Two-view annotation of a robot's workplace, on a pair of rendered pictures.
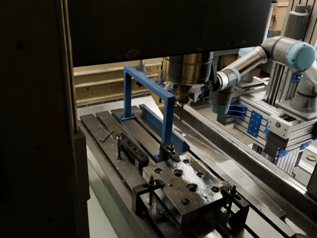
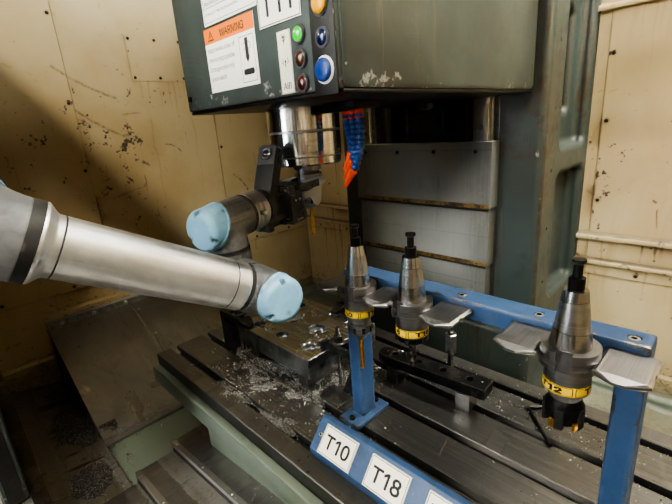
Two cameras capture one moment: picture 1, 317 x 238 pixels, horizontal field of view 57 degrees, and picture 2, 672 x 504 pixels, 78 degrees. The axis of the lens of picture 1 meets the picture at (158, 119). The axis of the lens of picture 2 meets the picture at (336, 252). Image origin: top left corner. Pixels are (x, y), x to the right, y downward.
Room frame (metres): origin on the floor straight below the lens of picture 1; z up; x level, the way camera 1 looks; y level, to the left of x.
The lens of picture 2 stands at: (1.90, -0.22, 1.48)
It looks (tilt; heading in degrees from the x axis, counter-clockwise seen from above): 17 degrees down; 169
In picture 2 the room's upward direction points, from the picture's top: 4 degrees counter-clockwise
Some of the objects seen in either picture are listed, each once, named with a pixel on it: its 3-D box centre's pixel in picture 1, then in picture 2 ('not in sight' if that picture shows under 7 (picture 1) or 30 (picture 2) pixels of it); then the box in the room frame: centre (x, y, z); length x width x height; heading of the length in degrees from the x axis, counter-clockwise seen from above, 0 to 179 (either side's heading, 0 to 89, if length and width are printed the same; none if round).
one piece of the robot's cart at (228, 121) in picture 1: (238, 113); not in sight; (1.99, -0.61, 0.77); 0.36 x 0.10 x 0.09; 123
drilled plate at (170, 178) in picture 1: (184, 184); (305, 332); (0.90, -0.12, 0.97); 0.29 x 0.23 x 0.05; 32
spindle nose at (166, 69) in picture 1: (187, 60); (304, 136); (0.94, -0.08, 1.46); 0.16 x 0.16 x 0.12
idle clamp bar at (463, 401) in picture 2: (131, 151); (430, 378); (1.15, 0.12, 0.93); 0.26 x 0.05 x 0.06; 37
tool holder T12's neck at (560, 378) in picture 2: not in sight; (567, 374); (1.54, 0.11, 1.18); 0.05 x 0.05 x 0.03
